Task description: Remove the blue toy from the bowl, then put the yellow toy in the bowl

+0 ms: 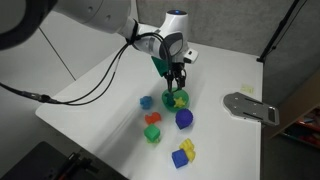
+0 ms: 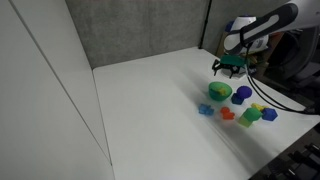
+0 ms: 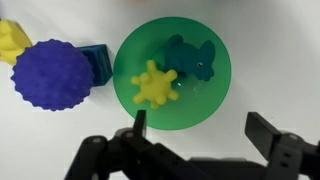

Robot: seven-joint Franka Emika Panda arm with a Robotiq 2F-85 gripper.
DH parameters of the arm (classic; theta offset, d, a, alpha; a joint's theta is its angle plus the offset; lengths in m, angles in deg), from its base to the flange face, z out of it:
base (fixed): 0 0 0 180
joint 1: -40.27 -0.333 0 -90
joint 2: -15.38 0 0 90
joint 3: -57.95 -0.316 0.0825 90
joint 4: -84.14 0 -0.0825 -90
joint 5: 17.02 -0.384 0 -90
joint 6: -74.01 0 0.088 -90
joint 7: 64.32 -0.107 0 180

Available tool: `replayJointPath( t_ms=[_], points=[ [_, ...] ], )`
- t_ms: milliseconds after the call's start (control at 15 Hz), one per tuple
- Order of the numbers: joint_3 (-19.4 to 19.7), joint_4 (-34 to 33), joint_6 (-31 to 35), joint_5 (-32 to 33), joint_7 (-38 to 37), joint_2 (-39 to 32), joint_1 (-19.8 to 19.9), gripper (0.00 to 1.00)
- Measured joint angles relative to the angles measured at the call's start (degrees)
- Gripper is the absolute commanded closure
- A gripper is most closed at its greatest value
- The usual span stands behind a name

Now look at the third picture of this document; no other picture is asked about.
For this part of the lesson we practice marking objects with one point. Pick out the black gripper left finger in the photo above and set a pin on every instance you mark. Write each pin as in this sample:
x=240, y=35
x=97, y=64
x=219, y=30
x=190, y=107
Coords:
x=133, y=156

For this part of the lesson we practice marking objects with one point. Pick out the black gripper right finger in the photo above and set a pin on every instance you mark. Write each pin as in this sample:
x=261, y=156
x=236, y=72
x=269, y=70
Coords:
x=286, y=153

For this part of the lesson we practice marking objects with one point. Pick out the yellow spiky toy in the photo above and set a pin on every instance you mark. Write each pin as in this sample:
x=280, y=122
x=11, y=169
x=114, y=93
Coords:
x=155, y=86

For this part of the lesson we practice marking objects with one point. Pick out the green plastic bowl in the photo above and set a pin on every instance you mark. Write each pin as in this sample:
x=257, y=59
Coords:
x=206, y=103

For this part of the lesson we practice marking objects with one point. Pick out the teal animal toy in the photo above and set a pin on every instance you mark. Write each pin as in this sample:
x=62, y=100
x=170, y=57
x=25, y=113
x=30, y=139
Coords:
x=186, y=58

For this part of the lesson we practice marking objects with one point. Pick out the purple bumpy ball toy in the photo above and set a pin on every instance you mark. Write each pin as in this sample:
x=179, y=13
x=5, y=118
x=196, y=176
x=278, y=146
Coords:
x=53, y=75

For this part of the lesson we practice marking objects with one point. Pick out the yellow chunky toy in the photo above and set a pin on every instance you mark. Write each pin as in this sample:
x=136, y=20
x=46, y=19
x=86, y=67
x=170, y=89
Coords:
x=11, y=40

